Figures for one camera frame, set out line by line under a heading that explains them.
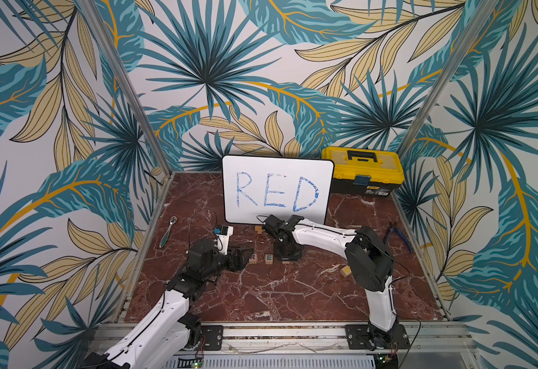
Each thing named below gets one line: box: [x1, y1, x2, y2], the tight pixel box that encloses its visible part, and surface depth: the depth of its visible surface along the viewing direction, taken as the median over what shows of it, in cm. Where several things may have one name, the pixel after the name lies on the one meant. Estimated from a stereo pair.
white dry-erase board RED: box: [221, 154, 336, 226], surface depth 88 cm
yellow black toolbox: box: [321, 146, 405, 197], surface depth 103 cm
